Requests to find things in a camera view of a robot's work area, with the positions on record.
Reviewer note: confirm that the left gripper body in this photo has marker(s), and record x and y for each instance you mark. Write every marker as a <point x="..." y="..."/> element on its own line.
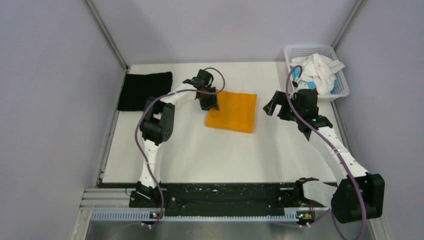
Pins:
<point x="208" y="101"/>

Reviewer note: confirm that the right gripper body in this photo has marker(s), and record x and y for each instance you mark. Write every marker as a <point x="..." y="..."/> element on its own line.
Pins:
<point x="293" y="99"/>

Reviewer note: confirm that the orange t-shirt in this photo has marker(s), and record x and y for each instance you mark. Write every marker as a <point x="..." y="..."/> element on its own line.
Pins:
<point x="236" y="112"/>

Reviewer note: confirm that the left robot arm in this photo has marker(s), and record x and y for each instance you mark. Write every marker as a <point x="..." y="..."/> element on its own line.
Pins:
<point x="156" y="124"/>

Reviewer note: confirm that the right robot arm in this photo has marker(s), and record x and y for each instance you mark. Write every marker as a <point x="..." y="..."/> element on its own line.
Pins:
<point x="358" y="194"/>

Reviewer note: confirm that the light blue t-shirt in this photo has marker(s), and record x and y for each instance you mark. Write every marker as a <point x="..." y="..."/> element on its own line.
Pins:
<point x="320" y="86"/>

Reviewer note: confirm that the white t-shirt in basket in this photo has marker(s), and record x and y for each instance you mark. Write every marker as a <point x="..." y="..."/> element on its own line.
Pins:
<point x="317" y="65"/>

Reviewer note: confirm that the folded black t-shirt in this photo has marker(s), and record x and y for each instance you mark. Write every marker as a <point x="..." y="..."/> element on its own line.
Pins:
<point x="137" y="88"/>

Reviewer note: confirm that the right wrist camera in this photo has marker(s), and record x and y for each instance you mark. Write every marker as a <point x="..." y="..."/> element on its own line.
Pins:
<point x="300" y="84"/>

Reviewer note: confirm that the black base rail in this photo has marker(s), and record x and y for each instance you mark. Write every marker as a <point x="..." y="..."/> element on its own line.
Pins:
<point x="221" y="199"/>

